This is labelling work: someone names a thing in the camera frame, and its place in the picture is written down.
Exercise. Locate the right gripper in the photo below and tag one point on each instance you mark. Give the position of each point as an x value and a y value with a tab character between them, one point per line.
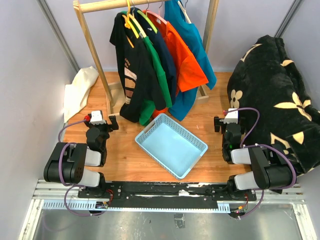
219	122

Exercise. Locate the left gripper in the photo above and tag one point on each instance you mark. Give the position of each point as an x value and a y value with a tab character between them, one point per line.
114	125

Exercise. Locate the orange t shirt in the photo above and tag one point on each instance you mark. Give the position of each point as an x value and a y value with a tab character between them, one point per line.
188	72

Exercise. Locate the teal blue t shirt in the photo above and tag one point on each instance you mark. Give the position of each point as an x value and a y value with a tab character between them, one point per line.
192	38

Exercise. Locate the white plastic hanger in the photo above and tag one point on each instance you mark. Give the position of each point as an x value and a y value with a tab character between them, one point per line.
184	12

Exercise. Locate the pink plastic hanger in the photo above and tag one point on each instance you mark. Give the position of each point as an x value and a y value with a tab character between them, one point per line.
158	18

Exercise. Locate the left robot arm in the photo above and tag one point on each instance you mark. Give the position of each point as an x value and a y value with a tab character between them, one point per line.
68	160

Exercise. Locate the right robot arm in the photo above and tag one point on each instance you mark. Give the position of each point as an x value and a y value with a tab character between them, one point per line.
270	168

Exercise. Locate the green t shirt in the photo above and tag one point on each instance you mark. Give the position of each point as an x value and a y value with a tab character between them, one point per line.
155	75

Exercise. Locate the black printed t shirt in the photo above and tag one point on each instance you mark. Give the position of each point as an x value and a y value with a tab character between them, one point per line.
135	75

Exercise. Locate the navy blue t shirt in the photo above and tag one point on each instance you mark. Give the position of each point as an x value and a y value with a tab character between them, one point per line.
167	64

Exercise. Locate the yellow hanger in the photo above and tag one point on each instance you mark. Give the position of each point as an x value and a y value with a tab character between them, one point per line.
128	17

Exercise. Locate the lime green hanger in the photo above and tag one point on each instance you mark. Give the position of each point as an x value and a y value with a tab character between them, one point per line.
149	28

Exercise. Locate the wooden clothes rack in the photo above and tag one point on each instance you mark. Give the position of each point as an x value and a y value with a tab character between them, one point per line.
82	8

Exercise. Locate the cream white cloth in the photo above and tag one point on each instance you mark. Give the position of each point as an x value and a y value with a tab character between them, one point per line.
76	94

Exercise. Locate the light blue plastic basket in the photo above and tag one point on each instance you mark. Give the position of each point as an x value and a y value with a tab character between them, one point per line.
171	145

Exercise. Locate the black floral blanket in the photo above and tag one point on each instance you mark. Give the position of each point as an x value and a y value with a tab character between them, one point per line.
268	90

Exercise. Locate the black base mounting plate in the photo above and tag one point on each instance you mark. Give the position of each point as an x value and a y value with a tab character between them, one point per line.
165	196

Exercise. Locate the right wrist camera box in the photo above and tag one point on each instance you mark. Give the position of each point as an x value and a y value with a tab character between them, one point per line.
231	116

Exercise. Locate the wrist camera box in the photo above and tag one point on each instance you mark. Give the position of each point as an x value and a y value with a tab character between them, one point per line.
95	118
231	116

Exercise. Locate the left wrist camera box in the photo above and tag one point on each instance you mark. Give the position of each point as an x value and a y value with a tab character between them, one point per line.
95	118

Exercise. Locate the aluminium rail frame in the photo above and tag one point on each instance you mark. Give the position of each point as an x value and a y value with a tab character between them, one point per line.
57	213

